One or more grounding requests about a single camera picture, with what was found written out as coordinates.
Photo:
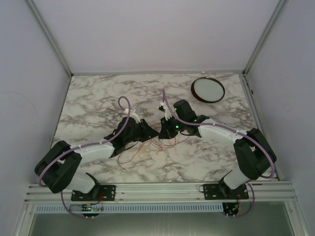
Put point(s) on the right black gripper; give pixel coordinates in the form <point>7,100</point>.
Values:
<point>166,133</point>

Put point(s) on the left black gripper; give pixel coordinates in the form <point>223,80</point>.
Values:
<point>148,132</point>

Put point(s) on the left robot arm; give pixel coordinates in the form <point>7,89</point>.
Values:
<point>59,168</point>

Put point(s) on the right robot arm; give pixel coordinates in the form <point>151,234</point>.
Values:
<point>253,153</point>

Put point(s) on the round brown-rimmed dish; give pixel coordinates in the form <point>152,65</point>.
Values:
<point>207,90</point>

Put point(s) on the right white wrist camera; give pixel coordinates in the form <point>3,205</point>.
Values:
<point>167,114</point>

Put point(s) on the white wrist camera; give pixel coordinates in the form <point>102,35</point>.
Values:
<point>167,114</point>
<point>133,115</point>

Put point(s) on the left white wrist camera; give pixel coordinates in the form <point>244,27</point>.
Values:
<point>133,115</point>

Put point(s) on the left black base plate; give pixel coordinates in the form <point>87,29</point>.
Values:
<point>98,193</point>

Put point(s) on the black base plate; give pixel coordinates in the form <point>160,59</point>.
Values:
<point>216,191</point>
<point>98,193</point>

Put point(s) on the grey slotted cable duct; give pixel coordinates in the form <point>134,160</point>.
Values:
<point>131,208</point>

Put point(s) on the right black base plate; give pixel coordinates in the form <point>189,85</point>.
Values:
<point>216,191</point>

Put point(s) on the aluminium front rail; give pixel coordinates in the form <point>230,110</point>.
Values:
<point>173,192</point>

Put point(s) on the left aluminium corner post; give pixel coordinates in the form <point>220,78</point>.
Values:
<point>51,39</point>

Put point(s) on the aluminium corner post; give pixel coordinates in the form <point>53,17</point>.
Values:
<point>265,35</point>
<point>51,39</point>

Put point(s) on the right aluminium corner post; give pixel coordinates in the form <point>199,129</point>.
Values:
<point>265,35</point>

